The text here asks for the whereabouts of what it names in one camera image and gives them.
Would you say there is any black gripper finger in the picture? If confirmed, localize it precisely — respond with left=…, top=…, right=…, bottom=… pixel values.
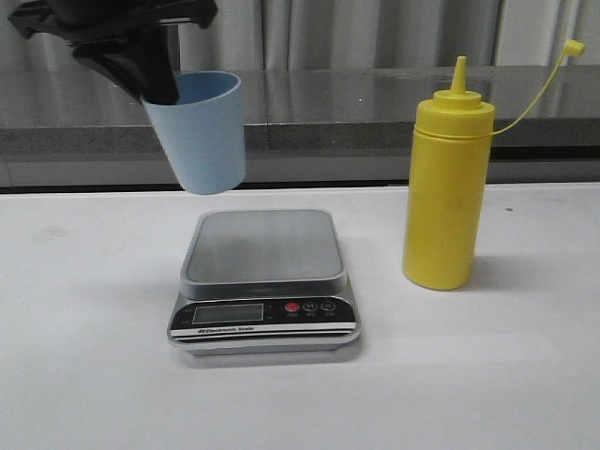
left=72, top=26, right=179, bottom=104

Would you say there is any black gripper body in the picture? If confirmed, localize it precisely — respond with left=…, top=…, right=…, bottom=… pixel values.
left=8, top=1, right=218, bottom=43

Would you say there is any light blue plastic cup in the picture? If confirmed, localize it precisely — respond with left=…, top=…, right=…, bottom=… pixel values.
left=142, top=71, right=247, bottom=195

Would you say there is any yellow squeeze bottle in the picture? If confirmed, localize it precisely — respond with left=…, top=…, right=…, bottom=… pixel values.
left=402, top=55, right=562, bottom=292

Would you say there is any silver electronic kitchen scale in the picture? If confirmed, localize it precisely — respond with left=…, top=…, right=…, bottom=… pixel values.
left=167, top=209, right=361, bottom=356

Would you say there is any grey granite counter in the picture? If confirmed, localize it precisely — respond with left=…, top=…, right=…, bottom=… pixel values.
left=1, top=66, right=599, bottom=191

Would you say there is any grey curtain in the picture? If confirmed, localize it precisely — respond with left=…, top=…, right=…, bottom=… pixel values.
left=0, top=0, right=600, bottom=73

